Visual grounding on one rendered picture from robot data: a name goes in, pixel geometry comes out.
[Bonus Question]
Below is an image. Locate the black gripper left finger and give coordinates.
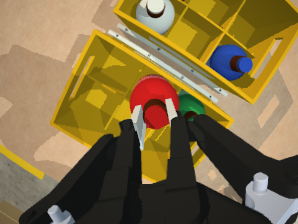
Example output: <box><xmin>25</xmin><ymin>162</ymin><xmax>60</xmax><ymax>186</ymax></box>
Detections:
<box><xmin>18</xmin><ymin>105</ymin><xmax>146</xmax><ymax>224</ymax></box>

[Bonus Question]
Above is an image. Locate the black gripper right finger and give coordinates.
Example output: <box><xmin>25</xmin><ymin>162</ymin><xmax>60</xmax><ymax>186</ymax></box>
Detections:
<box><xmin>163</xmin><ymin>98</ymin><xmax>298</xmax><ymax>224</ymax></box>

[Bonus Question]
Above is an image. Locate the white bottle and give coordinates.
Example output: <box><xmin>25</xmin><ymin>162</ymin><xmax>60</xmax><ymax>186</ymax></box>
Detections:
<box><xmin>136</xmin><ymin>0</ymin><xmax>175</xmax><ymax>36</ymax></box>

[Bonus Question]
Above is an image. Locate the yellow divided crate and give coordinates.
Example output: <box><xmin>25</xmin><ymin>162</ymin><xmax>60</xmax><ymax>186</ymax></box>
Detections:
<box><xmin>113</xmin><ymin>0</ymin><xmax>298</xmax><ymax>105</ymax></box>
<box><xmin>50</xmin><ymin>29</ymin><xmax>235</xmax><ymax>183</ymax></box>

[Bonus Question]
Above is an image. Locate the blue bottle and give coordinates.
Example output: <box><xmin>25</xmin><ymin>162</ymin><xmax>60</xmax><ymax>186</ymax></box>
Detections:
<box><xmin>205</xmin><ymin>44</ymin><xmax>253</xmax><ymax>81</ymax></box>

